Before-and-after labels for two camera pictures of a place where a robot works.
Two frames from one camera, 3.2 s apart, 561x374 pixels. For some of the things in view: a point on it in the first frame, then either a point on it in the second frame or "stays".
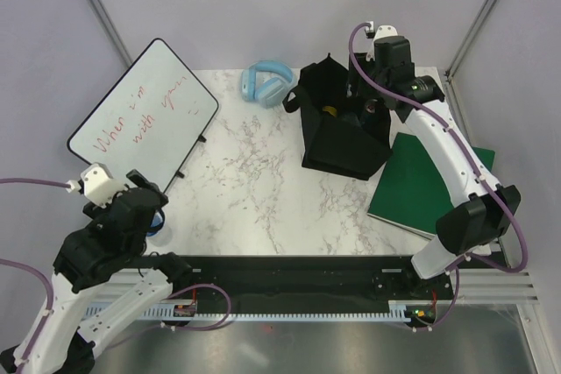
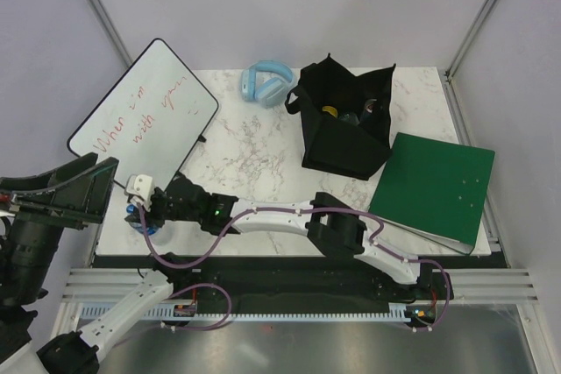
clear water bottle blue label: (351, 118) stays
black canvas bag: (339, 133) stays
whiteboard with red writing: (148, 119) stays
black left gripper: (98, 212) to (78, 201)
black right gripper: (352, 81) to (154, 200)
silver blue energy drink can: (370, 105) stays
